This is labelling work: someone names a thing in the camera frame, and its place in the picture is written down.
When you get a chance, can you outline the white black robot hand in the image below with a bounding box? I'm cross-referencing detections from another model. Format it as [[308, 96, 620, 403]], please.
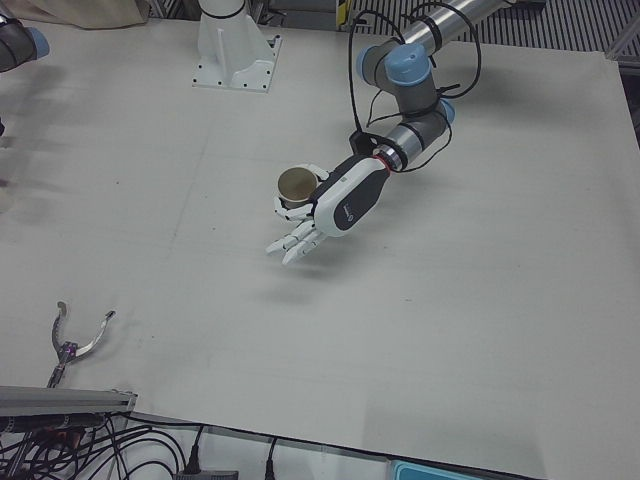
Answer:
[[266, 154, 393, 266]]

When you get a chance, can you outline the beige paper cup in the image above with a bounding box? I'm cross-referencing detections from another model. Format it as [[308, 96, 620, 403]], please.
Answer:
[[276, 167, 322, 210]]

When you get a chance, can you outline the large white table sheet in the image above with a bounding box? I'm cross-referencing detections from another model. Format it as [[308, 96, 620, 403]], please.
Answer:
[[0, 14, 640, 480]]

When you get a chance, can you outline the grey ribbed panel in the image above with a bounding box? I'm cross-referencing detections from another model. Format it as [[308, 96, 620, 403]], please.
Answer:
[[469, 0, 640, 54]]

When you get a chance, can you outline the blue plastic box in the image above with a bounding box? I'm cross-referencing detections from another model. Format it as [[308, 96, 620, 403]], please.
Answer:
[[388, 459, 484, 480]]

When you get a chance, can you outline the black power strip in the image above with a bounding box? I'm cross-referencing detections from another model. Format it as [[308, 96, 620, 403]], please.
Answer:
[[172, 468, 239, 480]]

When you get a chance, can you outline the forked metal flex strip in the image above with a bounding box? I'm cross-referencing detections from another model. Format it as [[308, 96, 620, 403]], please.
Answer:
[[46, 300, 118, 389]]

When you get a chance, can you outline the beige cloth bag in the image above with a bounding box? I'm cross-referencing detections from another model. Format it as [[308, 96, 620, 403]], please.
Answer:
[[0, 0, 151, 30]]

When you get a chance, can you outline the black metal bar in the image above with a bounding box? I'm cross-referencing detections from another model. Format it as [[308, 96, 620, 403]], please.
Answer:
[[0, 412, 104, 432]]

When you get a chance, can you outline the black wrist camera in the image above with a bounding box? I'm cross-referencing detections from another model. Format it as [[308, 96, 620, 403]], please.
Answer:
[[348, 130, 382, 157]]

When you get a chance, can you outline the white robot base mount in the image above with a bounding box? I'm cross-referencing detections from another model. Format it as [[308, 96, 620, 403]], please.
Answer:
[[191, 0, 284, 94]]

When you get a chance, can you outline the black power plug cable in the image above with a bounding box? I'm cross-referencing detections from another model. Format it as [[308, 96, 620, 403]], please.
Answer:
[[187, 424, 206, 474], [264, 437, 279, 480]]

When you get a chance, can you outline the thin black cable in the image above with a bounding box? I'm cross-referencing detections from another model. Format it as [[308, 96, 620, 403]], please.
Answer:
[[102, 413, 189, 474]]

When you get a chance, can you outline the aluminium frame corner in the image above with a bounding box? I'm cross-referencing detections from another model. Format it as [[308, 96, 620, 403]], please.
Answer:
[[604, 14, 640, 69]]

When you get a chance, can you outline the aluminium extrusion rail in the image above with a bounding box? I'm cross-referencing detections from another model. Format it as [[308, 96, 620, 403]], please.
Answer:
[[0, 384, 139, 417]]

